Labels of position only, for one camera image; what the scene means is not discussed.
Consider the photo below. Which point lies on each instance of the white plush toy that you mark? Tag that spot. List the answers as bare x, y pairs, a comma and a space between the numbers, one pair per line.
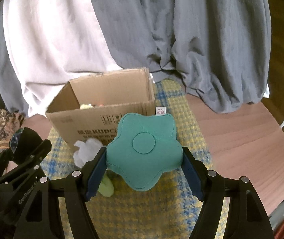
86, 151

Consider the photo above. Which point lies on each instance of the green plush toy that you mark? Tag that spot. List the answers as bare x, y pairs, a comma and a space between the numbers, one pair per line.
106, 187

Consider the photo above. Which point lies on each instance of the grey bed duvet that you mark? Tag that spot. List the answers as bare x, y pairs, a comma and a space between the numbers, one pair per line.
218, 49

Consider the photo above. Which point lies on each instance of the yellow duck plush toy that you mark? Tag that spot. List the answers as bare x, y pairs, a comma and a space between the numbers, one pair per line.
89, 106

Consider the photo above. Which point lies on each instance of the pale pink bed sheet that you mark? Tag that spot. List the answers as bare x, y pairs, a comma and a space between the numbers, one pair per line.
50, 42

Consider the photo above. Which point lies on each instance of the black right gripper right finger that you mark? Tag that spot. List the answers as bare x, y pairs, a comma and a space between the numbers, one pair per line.
246, 215

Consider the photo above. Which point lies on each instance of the brown cardboard box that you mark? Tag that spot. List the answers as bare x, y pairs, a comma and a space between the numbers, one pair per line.
120, 92

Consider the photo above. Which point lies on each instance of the teal star plush cushion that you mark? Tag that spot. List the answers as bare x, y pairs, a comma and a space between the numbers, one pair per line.
145, 147

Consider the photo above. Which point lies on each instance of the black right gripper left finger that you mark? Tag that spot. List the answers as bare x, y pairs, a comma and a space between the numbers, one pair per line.
41, 218

